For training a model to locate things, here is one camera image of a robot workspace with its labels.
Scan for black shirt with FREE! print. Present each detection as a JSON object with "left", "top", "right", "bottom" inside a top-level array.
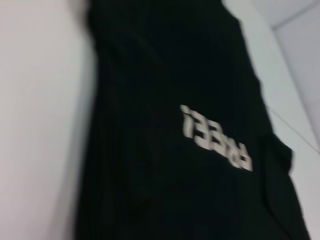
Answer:
[{"left": 72, "top": 0, "right": 313, "bottom": 240}]

